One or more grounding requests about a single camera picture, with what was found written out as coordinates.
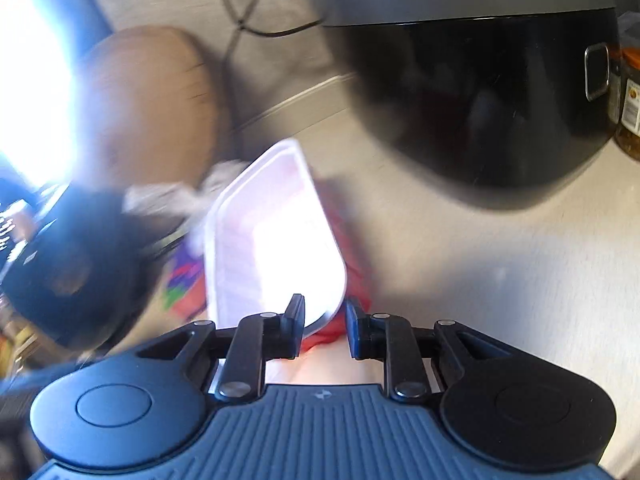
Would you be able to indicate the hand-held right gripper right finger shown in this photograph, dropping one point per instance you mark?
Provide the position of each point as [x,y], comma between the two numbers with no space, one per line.
[352,330]

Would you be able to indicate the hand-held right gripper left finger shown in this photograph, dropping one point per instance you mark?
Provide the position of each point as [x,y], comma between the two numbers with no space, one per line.
[296,322]

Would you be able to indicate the white plastic tray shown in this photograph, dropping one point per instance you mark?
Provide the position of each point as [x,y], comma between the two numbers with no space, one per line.
[260,240]

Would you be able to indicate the white paper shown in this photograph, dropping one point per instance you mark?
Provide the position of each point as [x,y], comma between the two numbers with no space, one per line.
[165,197]

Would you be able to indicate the red colourful cloth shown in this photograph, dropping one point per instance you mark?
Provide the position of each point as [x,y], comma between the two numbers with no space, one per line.
[350,260]

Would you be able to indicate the colourful snack packet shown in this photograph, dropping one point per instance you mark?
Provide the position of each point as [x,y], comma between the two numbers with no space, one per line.
[185,275]

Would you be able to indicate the wooden cutting board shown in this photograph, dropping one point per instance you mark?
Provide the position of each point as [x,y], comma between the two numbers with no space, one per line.
[150,100]

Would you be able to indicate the black rice cooker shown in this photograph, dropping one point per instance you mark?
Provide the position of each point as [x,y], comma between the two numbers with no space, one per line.
[475,100]

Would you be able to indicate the dark glass jar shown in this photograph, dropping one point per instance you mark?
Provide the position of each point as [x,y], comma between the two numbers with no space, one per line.
[614,95]

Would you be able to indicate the glass jar with yellow label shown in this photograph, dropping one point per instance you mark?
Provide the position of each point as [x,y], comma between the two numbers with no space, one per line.
[631,105]

